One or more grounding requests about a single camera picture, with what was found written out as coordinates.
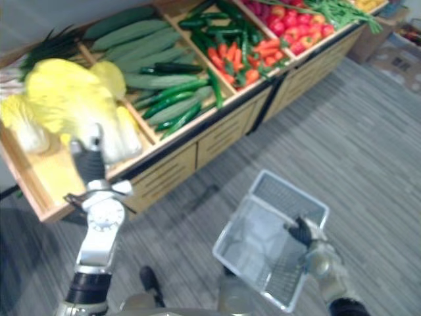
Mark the red yellow tomato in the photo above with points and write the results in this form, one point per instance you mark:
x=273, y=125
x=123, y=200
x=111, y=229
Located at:
x=297, y=48
x=327, y=30
x=307, y=41

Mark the wooden display stand with cabbages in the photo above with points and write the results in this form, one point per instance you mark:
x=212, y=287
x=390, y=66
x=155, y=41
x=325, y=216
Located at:
x=164, y=174

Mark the grey-green loofah gourd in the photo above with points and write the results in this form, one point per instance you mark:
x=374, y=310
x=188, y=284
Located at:
x=121, y=18
x=131, y=33
x=179, y=107
x=144, y=44
x=161, y=80
x=154, y=59

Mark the dark robot foot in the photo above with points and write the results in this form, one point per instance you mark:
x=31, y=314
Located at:
x=149, y=279

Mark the large yellow napa cabbage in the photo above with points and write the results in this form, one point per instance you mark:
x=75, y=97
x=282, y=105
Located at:
x=62, y=92

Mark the orange carrot with leaves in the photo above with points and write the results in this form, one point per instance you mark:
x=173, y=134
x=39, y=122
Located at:
x=227, y=78
x=232, y=52
x=252, y=75
x=217, y=60
x=267, y=44

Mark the brown cardboard box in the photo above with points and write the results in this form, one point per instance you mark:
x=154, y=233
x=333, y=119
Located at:
x=375, y=36

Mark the small yellow napa cabbage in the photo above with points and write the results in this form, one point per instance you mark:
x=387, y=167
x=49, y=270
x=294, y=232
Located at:
x=110, y=77

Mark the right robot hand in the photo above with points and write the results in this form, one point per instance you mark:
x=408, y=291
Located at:
x=301, y=230

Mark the yellow produce pile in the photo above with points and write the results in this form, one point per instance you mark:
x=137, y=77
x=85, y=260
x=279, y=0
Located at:
x=368, y=3

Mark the pink radish bunch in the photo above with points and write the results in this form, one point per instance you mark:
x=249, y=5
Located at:
x=256, y=8

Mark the dark green cucumber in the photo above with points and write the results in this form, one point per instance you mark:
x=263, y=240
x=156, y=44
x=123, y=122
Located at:
x=223, y=31
x=194, y=23
x=204, y=41
x=174, y=68

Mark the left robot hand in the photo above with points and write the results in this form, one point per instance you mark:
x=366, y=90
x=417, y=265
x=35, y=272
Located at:
x=89, y=164

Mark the yellow white napa cabbage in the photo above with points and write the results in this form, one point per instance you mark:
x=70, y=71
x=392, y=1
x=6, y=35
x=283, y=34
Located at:
x=23, y=125
x=123, y=135

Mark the dark green scallion bunch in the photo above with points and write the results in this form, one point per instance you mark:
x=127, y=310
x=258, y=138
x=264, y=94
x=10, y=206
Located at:
x=49, y=46

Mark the bundle of green beans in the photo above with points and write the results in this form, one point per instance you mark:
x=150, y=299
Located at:
x=345, y=13

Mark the flat printed cardboard box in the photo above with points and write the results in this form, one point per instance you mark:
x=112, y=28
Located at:
x=398, y=64

